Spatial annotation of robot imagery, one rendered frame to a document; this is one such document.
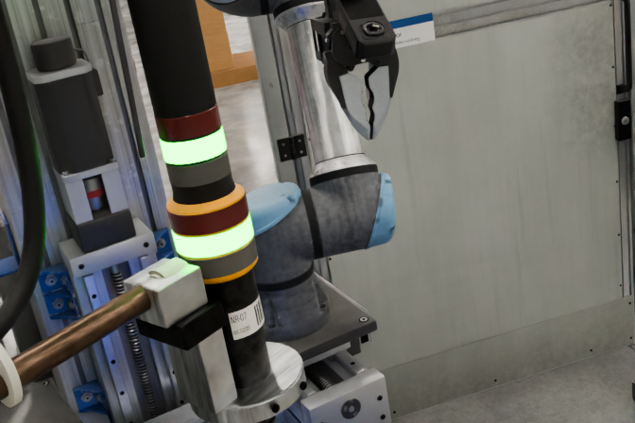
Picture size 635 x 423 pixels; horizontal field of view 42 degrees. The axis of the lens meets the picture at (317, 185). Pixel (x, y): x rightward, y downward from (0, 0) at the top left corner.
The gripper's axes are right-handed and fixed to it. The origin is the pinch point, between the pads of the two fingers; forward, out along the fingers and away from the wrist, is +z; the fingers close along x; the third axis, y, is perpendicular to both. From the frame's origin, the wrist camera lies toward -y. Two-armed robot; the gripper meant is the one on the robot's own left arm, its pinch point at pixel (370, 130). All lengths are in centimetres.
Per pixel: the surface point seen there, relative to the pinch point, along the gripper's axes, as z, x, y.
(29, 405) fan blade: 0, 40, -41
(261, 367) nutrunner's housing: -4, 25, -51
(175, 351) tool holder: -6, 30, -51
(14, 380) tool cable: -11, 37, -58
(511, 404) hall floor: 142, -74, 119
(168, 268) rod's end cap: -12, 29, -52
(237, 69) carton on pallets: 126, -99, 689
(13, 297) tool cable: -14, 36, -56
